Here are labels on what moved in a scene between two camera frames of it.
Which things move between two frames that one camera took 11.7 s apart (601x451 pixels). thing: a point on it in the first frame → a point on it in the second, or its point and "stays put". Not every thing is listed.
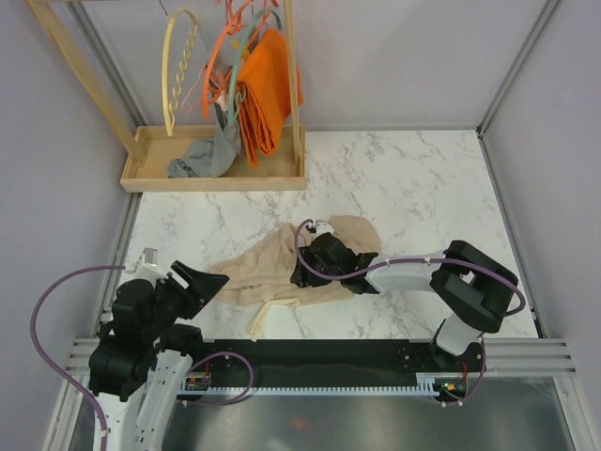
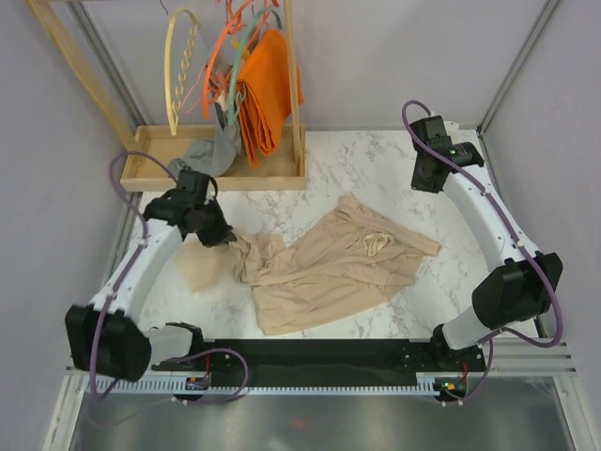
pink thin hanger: (188, 95) stays put
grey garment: (212, 157) stays put
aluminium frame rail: (504, 356) stays put
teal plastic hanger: (235, 70) stays put
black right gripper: (301, 278) → (418, 183)
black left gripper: (205, 286) → (222, 235)
